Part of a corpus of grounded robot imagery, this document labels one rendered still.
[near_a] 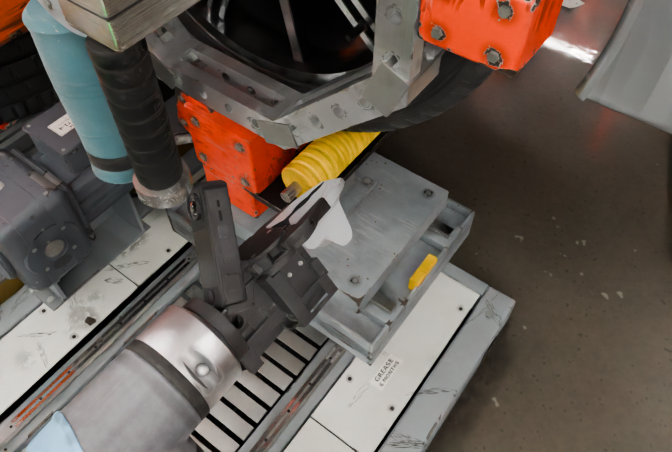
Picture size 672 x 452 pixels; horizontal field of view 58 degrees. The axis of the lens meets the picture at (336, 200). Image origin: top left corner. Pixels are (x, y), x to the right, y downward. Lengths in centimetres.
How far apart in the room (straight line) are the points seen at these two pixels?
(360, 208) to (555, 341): 48
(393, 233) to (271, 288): 58
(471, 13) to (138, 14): 24
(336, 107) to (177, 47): 29
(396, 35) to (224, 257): 24
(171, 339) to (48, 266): 59
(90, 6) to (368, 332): 83
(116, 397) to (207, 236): 15
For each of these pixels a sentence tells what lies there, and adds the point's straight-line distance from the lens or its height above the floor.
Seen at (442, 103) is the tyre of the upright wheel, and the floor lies 68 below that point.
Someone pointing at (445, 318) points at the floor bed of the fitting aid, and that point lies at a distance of 120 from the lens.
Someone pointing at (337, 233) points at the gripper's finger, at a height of 62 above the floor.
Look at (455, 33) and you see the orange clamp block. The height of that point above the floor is 84.
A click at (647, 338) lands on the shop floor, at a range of 140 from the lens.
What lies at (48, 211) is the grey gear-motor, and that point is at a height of 39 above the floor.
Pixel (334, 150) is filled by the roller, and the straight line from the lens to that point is 82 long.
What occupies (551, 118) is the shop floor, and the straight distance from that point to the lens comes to 173.
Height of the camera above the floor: 113
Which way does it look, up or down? 51 degrees down
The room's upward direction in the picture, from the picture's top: straight up
